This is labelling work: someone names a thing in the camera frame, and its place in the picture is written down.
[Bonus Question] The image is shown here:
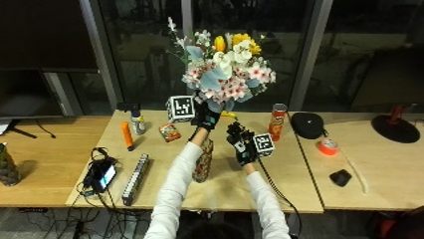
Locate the black round base red stand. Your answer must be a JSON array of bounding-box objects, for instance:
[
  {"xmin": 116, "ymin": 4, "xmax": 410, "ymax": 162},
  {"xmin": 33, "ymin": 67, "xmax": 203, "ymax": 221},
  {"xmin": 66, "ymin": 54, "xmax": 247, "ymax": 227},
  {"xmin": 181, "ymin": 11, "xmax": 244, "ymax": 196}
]
[{"xmin": 370, "ymin": 104, "xmax": 423, "ymax": 144}]

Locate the red and black bag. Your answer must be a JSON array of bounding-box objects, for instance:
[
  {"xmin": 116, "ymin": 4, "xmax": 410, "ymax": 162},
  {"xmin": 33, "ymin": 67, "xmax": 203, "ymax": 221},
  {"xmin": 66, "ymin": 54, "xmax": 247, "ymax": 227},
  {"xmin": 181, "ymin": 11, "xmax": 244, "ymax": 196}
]
[{"xmin": 370, "ymin": 204, "xmax": 424, "ymax": 239}]

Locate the glove marker cube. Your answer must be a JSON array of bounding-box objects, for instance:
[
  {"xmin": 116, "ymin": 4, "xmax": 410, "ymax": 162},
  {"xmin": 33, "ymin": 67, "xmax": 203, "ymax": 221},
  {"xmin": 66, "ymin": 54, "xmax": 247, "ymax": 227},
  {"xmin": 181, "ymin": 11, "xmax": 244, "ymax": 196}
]
[
  {"xmin": 252, "ymin": 132, "xmax": 277, "ymax": 158},
  {"xmin": 167, "ymin": 95, "xmax": 199, "ymax": 124}
]

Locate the black glove cable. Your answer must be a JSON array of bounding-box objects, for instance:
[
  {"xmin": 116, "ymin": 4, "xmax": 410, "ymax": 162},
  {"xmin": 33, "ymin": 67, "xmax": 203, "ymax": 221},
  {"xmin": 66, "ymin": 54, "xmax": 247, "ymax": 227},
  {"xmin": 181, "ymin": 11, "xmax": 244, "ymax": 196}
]
[{"xmin": 257, "ymin": 155, "xmax": 305, "ymax": 237}]

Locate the black cable bundle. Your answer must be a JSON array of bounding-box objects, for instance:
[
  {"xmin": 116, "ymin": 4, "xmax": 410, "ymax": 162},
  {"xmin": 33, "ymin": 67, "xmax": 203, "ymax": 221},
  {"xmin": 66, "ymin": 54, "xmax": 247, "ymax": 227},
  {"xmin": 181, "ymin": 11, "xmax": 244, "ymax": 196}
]
[{"xmin": 76, "ymin": 146, "xmax": 124, "ymax": 203}]

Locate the patterned glass vase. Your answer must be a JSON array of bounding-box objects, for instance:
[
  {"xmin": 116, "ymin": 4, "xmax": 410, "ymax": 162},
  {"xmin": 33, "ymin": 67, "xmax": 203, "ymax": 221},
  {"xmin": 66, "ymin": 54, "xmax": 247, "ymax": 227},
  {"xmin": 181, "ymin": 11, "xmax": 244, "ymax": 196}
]
[{"xmin": 193, "ymin": 137, "xmax": 216, "ymax": 184}]

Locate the left glove marker cube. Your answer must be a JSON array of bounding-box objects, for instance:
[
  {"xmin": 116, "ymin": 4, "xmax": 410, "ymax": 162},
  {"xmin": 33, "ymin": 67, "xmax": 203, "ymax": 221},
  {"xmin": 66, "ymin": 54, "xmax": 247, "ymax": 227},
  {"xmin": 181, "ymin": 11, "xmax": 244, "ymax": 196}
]
[{"xmin": 167, "ymin": 95, "xmax": 199, "ymax": 124}]

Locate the white thin stick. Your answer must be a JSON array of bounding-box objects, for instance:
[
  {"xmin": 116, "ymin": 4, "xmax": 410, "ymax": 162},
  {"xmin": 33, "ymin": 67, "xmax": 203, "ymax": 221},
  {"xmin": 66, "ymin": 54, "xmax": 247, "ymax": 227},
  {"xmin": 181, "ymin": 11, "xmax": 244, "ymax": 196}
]
[{"xmin": 340, "ymin": 148, "xmax": 370, "ymax": 194}]

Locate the person's right hand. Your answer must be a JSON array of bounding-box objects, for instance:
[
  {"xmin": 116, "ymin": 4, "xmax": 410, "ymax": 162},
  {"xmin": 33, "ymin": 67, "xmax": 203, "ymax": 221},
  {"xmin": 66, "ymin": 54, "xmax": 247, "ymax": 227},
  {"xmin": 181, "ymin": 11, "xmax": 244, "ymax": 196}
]
[{"xmin": 225, "ymin": 120, "xmax": 258, "ymax": 167}]

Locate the person's left hand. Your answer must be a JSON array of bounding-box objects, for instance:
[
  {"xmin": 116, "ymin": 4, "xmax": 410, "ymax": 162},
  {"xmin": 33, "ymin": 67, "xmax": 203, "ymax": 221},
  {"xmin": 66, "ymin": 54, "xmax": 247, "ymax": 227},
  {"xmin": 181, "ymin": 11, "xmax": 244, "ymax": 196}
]
[{"xmin": 191, "ymin": 101, "xmax": 223, "ymax": 133}]

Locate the black device lit screen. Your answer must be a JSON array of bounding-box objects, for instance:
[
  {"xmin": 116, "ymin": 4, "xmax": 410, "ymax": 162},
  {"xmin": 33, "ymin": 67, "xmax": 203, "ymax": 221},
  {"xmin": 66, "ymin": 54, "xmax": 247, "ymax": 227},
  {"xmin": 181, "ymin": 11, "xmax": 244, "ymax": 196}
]
[{"xmin": 83, "ymin": 157, "xmax": 120, "ymax": 195}]

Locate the orange marker pen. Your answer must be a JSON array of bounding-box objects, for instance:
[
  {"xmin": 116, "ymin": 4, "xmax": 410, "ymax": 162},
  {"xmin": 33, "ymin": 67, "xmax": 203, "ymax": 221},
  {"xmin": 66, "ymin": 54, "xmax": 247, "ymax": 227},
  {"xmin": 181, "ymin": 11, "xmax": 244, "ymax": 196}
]
[{"xmin": 122, "ymin": 120, "xmax": 138, "ymax": 152}]

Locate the dark glass vase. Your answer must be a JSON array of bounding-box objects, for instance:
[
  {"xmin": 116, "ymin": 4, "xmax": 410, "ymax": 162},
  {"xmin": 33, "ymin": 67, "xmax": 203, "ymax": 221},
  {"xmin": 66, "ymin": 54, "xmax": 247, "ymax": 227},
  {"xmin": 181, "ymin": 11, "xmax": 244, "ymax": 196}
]
[{"xmin": 0, "ymin": 141, "xmax": 23, "ymax": 187}]

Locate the spray bottle black trigger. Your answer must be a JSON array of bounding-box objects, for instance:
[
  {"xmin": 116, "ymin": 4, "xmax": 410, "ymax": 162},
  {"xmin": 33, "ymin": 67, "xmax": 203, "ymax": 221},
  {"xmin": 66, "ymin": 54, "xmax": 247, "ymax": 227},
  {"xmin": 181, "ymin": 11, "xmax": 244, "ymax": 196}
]
[{"xmin": 116, "ymin": 102, "xmax": 148, "ymax": 136}]

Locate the right glove marker cube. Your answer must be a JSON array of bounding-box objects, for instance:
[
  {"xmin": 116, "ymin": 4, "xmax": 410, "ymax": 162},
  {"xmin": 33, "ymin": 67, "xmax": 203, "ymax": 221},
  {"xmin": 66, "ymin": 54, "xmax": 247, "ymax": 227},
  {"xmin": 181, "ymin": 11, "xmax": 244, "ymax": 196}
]
[{"xmin": 252, "ymin": 132, "xmax": 277, "ymax": 158}]

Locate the black monitor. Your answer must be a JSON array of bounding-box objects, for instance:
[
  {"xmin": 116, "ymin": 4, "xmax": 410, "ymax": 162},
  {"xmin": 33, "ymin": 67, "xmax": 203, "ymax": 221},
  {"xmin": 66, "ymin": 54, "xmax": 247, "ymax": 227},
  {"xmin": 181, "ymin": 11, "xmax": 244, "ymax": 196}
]
[{"xmin": 0, "ymin": 67, "xmax": 67, "ymax": 139}]

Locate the small black box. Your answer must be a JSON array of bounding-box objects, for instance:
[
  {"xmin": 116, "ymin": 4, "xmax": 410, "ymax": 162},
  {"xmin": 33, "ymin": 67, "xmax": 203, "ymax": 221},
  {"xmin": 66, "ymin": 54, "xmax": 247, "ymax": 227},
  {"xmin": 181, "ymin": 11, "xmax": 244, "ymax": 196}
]
[{"xmin": 329, "ymin": 168, "xmax": 354, "ymax": 188}]

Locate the orange snack packet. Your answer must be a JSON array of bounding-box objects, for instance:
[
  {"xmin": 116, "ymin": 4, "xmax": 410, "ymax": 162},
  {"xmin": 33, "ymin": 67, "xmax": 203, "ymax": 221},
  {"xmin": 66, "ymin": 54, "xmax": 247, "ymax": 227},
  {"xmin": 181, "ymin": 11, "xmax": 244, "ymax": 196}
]
[{"xmin": 159, "ymin": 122, "xmax": 184, "ymax": 143}]

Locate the orange tape roll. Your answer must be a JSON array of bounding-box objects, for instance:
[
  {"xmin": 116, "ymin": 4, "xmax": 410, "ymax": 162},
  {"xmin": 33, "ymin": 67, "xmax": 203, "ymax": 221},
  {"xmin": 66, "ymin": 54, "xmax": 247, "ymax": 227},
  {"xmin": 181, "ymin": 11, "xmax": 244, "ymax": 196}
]
[{"xmin": 316, "ymin": 137, "xmax": 341, "ymax": 156}]

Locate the red chips can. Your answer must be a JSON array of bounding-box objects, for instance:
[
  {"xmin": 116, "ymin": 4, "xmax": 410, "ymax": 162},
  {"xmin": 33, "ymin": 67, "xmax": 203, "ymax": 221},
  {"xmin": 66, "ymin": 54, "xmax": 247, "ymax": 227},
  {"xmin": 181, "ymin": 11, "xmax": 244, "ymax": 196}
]
[{"xmin": 268, "ymin": 103, "xmax": 289, "ymax": 142}]

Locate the black oval zip case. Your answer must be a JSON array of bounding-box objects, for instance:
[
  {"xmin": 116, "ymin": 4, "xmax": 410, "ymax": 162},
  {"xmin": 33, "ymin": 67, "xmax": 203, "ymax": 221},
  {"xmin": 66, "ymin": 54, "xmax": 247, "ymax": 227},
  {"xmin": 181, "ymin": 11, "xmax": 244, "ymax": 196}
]
[{"xmin": 289, "ymin": 112, "xmax": 329, "ymax": 140}]

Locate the mixed artificial flower bouquet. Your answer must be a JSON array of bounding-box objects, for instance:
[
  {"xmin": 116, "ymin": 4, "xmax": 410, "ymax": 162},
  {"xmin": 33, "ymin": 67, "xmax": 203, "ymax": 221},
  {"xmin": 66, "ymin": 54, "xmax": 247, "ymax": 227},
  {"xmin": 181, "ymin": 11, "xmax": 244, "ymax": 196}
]
[{"xmin": 167, "ymin": 16, "xmax": 278, "ymax": 115}]

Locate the long grey power strip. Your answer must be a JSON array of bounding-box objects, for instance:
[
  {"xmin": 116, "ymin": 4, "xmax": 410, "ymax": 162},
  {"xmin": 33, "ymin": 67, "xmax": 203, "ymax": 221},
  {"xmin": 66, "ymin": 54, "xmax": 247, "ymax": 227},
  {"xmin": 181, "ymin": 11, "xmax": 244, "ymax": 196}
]
[{"xmin": 122, "ymin": 152, "xmax": 152, "ymax": 207}]

